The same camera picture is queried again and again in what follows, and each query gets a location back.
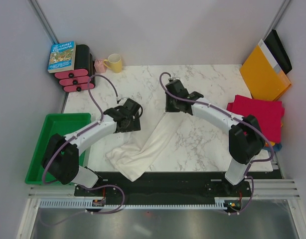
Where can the black folder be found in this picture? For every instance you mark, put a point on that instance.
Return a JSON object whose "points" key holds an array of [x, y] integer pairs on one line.
{"points": [[277, 49]]}

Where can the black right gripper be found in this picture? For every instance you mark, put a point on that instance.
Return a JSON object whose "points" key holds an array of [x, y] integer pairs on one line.
{"points": [[169, 108]]}

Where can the blue folded t shirt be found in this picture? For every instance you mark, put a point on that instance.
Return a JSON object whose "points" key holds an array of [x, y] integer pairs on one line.
{"points": [[276, 148]]}

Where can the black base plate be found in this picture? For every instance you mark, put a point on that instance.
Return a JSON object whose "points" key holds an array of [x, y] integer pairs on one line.
{"points": [[165, 188]]}

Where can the yellow mug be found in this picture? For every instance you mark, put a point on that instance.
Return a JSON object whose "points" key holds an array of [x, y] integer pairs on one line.
{"points": [[114, 63]]}

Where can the green plastic tray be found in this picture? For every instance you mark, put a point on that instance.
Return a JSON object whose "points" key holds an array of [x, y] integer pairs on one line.
{"points": [[61, 124]]}

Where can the white t shirt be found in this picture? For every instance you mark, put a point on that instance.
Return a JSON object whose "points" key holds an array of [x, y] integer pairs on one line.
{"points": [[134, 157]]}

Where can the orange folded t shirt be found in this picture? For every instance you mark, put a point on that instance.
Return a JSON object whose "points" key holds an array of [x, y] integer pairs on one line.
{"points": [[271, 142]]}

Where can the white cable duct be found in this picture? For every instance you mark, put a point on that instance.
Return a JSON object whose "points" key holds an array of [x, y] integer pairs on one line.
{"points": [[84, 203]]}

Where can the black pink drawer organizer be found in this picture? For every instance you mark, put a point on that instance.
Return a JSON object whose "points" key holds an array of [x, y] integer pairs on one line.
{"points": [[76, 80]]}

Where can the red folded t shirt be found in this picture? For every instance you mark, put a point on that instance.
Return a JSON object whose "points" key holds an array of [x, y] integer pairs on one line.
{"points": [[269, 114]]}

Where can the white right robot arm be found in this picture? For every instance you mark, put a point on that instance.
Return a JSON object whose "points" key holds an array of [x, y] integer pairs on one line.
{"points": [[245, 139]]}

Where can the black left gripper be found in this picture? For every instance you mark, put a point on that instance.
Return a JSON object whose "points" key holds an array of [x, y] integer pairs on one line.
{"points": [[135, 125]]}

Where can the small pink container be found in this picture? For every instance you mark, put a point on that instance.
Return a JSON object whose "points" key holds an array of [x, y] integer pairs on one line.
{"points": [[99, 66]]}

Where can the blue treehouse book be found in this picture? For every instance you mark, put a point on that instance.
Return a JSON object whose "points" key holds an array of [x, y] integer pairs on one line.
{"points": [[62, 57]]}

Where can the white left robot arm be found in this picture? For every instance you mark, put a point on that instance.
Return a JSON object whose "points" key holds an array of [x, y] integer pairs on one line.
{"points": [[61, 157]]}

